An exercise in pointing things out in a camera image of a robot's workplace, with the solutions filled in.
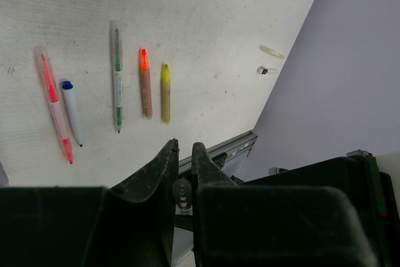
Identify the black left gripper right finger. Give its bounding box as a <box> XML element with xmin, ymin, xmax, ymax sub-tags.
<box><xmin>191</xmin><ymin>143</ymin><xmax>378</xmax><ymax>266</ymax></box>

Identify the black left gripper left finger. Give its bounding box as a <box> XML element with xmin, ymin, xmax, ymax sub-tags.
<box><xmin>1</xmin><ymin>139</ymin><xmax>179</xmax><ymax>266</ymax></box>

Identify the red highlighter pen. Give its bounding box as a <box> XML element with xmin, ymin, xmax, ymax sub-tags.
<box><xmin>34</xmin><ymin>46</ymin><xmax>73</xmax><ymax>164</ymax></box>

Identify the orange highlighter pen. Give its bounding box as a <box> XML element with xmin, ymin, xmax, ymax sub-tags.
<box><xmin>139</xmin><ymin>48</ymin><xmax>153</xmax><ymax>118</ymax></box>

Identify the green label clear pen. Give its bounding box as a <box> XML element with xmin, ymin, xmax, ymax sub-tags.
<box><xmin>111</xmin><ymin>20</ymin><xmax>123</xmax><ymax>134</ymax></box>

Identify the blue capped white pen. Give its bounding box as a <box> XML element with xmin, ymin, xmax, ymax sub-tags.
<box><xmin>62</xmin><ymin>81</ymin><xmax>83</xmax><ymax>147</ymax></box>

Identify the yellow highlighter pen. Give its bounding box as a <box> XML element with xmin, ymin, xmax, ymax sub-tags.
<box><xmin>162</xmin><ymin>64</ymin><xmax>171</xmax><ymax>123</ymax></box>

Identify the purple highlighter pen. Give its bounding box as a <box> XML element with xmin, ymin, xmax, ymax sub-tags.
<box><xmin>0</xmin><ymin>163</ymin><xmax>9</xmax><ymax>188</ymax></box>

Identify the small black clear cap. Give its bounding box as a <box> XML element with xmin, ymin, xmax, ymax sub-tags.
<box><xmin>257</xmin><ymin>66</ymin><xmax>279</xmax><ymax>74</ymax></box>

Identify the aluminium frame rail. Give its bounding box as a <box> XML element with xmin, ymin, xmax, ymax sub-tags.
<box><xmin>174</xmin><ymin>131</ymin><xmax>259</xmax><ymax>264</ymax></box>

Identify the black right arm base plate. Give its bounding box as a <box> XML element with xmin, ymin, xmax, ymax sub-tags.
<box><xmin>242</xmin><ymin>149</ymin><xmax>399</xmax><ymax>266</ymax></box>

